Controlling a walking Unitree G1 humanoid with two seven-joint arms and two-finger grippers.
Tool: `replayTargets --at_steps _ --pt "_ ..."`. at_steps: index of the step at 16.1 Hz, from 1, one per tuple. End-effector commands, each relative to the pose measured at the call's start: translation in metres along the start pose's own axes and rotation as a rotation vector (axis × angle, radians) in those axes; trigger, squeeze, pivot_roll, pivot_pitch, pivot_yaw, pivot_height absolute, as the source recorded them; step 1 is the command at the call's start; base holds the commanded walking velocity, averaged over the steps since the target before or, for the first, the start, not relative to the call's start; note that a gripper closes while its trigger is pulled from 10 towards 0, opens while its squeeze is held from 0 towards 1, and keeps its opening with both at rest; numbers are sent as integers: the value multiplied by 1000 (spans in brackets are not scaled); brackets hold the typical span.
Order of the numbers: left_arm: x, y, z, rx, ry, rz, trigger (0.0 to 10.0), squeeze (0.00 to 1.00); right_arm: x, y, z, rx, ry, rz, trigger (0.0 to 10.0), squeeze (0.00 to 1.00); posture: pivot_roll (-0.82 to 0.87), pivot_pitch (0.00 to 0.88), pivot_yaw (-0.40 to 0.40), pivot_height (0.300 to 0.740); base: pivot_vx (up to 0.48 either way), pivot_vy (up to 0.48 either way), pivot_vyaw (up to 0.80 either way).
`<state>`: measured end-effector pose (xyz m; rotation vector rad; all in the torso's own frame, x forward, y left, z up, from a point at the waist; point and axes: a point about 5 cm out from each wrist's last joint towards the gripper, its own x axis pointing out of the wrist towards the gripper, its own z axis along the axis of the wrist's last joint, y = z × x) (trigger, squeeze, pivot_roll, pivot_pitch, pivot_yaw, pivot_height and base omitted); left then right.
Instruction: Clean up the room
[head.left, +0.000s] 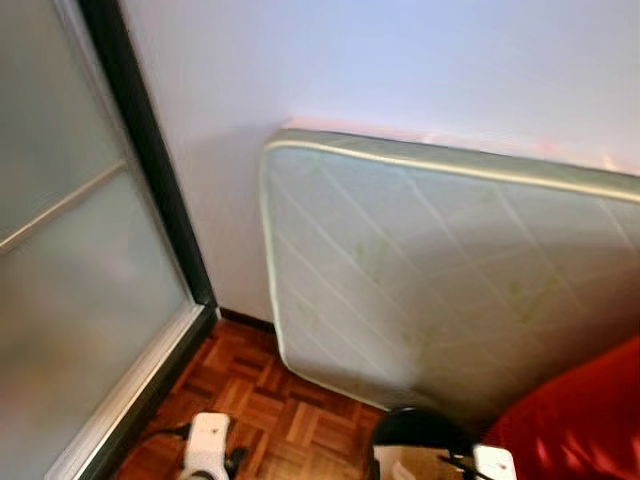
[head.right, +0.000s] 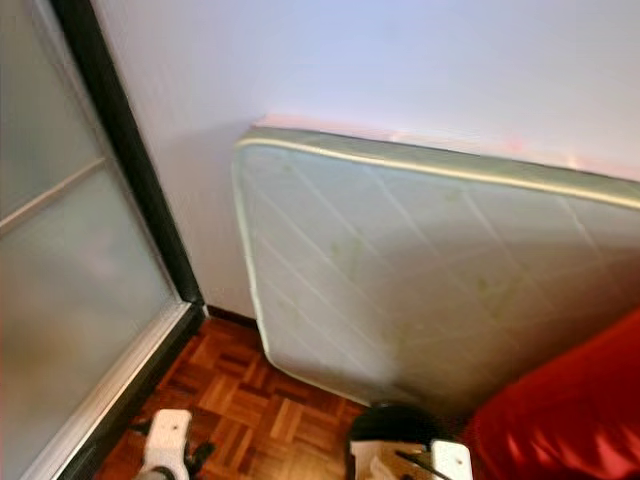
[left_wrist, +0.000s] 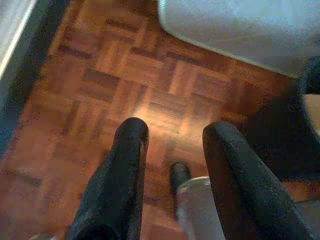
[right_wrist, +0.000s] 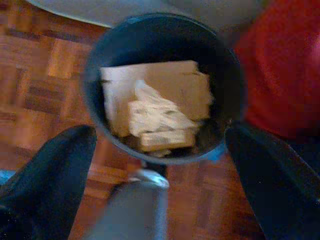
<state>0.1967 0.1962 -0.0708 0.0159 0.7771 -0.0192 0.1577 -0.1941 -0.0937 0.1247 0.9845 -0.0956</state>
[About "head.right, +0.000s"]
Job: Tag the red folded mattress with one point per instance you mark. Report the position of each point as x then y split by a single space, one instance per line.
560 410

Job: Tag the frosted glass sliding door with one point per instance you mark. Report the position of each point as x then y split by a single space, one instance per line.
80 300

